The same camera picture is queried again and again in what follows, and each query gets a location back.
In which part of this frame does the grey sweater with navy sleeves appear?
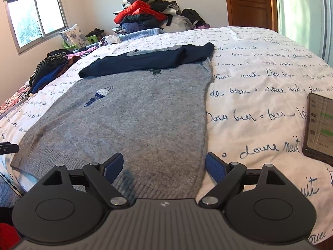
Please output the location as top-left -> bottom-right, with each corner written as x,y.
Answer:
10,42 -> 215,201

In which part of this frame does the pile of clothes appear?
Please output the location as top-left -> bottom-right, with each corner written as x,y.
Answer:
112,0 -> 211,33

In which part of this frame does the clear plastic bag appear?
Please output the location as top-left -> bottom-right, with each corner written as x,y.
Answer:
163,15 -> 194,30

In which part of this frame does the stack of folded clothes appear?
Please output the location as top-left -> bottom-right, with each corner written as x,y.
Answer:
27,49 -> 81,95

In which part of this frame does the white patterned cloth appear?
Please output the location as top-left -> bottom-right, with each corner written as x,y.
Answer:
100,35 -> 121,46

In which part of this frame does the floral cushion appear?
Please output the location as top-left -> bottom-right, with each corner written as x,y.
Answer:
60,24 -> 90,48

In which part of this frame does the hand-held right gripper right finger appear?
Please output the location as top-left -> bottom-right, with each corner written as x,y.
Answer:
198,152 -> 287,209

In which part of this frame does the smartphone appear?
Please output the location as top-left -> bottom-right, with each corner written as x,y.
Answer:
302,92 -> 333,166

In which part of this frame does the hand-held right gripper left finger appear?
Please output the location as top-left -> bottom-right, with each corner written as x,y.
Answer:
39,152 -> 130,209

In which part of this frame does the red puffer jacket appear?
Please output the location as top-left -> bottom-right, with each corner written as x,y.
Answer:
114,0 -> 168,24

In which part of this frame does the black backpack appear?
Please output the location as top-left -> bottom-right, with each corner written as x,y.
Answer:
181,8 -> 206,25

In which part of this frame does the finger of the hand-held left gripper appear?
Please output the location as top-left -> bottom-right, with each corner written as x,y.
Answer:
0,142 -> 19,155

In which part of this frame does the window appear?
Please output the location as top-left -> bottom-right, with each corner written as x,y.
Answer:
5,0 -> 68,55

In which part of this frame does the red floral cloth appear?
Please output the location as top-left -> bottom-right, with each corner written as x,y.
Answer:
0,82 -> 33,112

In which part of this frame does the wooden door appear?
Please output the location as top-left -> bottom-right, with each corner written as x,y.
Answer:
223,0 -> 279,32

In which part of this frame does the frosted glass sliding door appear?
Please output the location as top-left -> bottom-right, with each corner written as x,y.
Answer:
273,0 -> 333,67

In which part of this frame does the light blue knitted blanket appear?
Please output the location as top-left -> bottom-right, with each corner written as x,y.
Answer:
114,27 -> 167,42

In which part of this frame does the purple cloth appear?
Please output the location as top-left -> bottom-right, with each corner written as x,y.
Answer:
68,47 -> 98,58

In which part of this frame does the green plastic chair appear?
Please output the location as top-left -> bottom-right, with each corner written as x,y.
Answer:
62,35 -> 101,50

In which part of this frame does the black bag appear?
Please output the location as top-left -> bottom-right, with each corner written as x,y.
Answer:
85,28 -> 106,39

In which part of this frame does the white script printed blanket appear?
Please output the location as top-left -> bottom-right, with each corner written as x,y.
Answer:
0,26 -> 333,245

